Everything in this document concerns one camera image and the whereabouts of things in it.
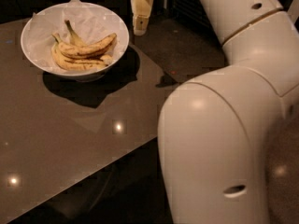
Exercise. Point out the yellow spotted banana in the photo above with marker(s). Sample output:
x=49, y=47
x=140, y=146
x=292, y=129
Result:
x=77, y=52

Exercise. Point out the white paper bowl liner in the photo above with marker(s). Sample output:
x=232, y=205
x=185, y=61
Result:
x=90, y=22

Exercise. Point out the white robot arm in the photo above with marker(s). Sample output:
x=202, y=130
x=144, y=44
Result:
x=214, y=129

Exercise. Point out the bottom yellow banana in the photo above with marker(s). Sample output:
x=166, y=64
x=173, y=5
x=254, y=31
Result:
x=80, y=64

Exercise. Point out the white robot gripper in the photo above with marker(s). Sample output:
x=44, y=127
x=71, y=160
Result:
x=142, y=8

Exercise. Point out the white ceramic bowl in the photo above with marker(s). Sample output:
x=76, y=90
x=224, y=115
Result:
x=37, y=59

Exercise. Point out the back yellow banana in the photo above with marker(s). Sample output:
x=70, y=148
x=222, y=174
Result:
x=75, y=39

